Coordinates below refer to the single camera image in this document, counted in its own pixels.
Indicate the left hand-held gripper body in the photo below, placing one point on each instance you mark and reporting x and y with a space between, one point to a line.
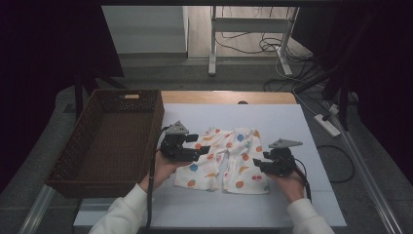
177 146

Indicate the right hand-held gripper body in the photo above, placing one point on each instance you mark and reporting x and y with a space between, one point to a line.
282 161

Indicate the white fruit-print pants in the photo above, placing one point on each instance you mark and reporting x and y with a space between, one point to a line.
240 152

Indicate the brown wicker basket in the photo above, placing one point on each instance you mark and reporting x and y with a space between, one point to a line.
107 146

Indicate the person's right hand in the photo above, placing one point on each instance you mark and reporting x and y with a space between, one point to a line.
290 187

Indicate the person's left hand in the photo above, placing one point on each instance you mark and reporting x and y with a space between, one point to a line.
162 172

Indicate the white table cover sheet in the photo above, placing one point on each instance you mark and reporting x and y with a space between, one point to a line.
276 120

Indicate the white power strip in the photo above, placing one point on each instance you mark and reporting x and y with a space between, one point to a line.
327 125

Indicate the black metal stand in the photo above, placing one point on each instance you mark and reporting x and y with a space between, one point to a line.
344 104
78 97

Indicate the dark curtain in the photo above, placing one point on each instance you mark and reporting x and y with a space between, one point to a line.
32 65
383 65

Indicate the white metal desk frame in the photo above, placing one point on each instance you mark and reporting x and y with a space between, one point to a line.
212 48

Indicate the aluminium frame rail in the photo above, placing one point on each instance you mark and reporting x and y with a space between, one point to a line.
376 191
37 208

